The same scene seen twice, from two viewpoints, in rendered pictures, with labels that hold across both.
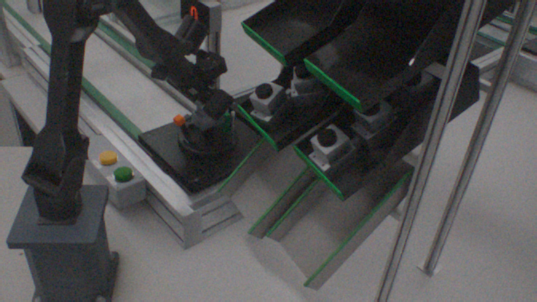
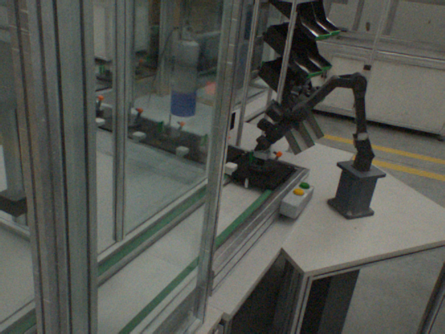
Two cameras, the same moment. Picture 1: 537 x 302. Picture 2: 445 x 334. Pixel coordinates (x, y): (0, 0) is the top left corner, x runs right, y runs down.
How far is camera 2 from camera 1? 2.53 m
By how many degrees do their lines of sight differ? 90
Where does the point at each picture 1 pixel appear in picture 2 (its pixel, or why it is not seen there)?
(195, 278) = (316, 183)
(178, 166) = (285, 171)
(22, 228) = (377, 172)
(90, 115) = (270, 207)
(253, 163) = (289, 136)
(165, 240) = not seen: hidden behind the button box
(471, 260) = (249, 135)
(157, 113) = (231, 199)
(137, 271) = (327, 196)
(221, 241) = not seen: hidden behind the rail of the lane
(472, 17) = not seen: hidden behind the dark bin
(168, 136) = (266, 178)
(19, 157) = (302, 256)
